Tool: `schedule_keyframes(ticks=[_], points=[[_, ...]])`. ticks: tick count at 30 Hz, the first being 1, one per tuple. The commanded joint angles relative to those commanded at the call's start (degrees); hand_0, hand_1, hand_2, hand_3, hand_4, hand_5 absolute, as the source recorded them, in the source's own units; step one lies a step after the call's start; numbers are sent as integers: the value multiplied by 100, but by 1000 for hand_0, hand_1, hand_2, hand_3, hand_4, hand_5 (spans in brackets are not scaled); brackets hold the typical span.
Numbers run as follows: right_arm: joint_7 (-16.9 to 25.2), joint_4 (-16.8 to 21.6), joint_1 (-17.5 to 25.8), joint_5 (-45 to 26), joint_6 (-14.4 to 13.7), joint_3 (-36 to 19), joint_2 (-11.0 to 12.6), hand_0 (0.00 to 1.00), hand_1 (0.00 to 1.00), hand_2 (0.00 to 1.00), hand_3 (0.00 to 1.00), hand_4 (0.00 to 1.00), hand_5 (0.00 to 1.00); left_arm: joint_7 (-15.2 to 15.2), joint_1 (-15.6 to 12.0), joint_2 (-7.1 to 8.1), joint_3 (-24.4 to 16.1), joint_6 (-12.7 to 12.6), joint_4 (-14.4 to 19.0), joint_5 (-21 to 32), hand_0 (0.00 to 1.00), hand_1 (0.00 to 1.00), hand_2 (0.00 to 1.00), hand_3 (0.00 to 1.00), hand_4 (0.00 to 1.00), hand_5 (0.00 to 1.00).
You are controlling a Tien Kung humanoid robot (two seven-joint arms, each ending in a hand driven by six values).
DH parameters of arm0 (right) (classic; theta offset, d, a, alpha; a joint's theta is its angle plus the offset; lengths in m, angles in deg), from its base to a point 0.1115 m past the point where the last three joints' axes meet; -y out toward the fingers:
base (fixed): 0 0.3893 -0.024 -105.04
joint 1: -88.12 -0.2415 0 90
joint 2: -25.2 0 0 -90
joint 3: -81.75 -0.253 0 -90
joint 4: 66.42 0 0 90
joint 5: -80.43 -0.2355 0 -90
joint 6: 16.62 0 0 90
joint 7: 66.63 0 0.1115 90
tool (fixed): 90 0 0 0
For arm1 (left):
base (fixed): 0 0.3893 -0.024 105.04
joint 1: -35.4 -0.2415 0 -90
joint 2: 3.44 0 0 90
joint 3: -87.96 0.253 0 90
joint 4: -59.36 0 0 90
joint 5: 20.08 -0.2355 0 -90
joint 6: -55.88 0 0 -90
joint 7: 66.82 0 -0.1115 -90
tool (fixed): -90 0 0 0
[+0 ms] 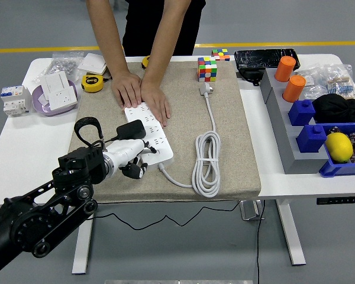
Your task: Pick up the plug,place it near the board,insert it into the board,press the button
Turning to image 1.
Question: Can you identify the white socket panel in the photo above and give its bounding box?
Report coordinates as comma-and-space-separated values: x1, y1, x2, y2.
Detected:
46, 87, 79, 111

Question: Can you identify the metal box under table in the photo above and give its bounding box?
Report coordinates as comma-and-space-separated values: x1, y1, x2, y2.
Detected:
239, 200, 266, 221

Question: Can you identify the grey stepped block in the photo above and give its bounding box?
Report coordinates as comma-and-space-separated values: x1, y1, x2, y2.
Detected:
259, 67, 329, 175

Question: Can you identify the person's left hand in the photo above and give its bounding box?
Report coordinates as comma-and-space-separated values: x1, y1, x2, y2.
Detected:
139, 78, 172, 128

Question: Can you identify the yellow lemon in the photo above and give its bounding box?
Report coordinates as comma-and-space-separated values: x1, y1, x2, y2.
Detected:
324, 132, 354, 163

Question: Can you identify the grey-brown mat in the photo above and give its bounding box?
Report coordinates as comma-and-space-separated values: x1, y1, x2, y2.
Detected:
67, 60, 262, 205

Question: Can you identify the black hanging cable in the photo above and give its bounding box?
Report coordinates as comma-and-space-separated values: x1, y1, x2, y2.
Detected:
255, 199, 266, 284

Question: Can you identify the clear bag of resistors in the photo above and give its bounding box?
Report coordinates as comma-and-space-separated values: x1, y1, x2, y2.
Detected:
324, 63, 355, 100

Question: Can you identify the clear bag of screws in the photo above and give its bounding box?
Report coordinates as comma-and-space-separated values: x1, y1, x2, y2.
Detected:
32, 51, 86, 83

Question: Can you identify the black table control panel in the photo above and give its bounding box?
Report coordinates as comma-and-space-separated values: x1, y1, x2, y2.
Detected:
315, 196, 355, 205

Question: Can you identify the black cloth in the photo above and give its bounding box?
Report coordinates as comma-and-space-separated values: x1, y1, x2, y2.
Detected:
312, 93, 355, 124

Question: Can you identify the white table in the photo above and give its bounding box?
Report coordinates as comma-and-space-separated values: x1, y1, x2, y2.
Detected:
0, 53, 355, 275

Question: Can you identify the small black device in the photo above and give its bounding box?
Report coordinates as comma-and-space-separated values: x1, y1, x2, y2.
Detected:
236, 68, 264, 87

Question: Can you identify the white wall switch plate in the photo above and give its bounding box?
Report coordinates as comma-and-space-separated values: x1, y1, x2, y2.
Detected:
77, 53, 108, 75

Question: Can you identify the purple bowl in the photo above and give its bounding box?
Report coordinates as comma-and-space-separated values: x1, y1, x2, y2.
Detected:
31, 79, 78, 117

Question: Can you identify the black plug adapter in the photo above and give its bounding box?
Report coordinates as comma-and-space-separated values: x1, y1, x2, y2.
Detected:
115, 119, 147, 140

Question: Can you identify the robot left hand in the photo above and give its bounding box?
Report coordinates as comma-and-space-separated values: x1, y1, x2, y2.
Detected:
106, 138, 158, 180

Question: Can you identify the small Rubik's cube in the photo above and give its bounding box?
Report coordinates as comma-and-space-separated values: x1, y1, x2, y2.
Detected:
211, 48, 231, 62

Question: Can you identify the person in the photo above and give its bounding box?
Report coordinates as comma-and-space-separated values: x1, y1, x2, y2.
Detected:
122, 0, 207, 56

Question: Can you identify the clear plastic bag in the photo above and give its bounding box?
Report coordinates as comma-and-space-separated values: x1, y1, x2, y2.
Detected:
295, 67, 329, 101

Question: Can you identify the white switch panel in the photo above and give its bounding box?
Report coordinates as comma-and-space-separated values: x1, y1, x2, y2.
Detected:
44, 70, 72, 99

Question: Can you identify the blue block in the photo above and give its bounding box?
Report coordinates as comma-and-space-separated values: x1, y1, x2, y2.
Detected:
288, 99, 317, 127
295, 124, 328, 154

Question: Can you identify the black plastic tray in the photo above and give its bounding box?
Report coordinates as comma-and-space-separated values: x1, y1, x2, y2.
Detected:
234, 48, 301, 73

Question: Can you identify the blue plastic bin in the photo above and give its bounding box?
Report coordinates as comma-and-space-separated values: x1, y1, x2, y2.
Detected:
318, 121, 355, 178

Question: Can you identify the orange cylinder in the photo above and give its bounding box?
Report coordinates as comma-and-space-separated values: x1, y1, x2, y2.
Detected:
274, 56, 298, 83
282, 75, 308, 104

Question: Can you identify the white blue circuit breaker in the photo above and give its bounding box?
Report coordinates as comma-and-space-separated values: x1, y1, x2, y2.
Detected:
0, 85, 32, 118

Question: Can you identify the person's right hand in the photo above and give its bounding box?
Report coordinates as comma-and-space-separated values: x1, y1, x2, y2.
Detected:
111, 72, 143, 109

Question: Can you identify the white cord with plug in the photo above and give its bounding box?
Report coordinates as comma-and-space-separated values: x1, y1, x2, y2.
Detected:
157, 82, 222, 198

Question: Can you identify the white power strip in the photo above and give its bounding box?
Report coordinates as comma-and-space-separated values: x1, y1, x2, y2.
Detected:
124, 102, 175, 170

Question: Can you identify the large Rubik's cube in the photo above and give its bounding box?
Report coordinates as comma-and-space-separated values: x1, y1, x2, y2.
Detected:
197, 56, 219, 83

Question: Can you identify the thin black plug cord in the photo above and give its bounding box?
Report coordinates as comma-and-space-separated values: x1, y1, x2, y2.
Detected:
91, 134, 243, 231

